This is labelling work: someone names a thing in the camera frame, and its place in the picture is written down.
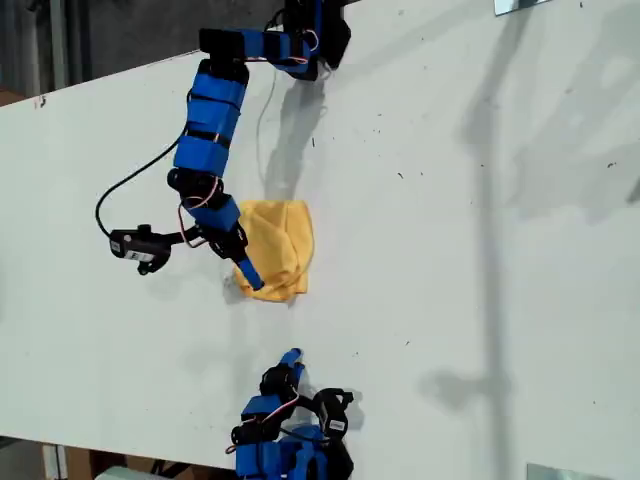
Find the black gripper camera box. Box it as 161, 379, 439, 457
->
312, 386, 357, 437
108, 223, 175, 277

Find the black camera stalk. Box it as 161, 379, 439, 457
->
166, 226, 205, 250

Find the black table clamp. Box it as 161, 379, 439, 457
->
324, 3, 352, 70

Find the yellow square microfiber towel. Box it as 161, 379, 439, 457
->
232, 198, 317, 304

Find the black camera cable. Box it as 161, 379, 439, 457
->
94, 126, 190, 237

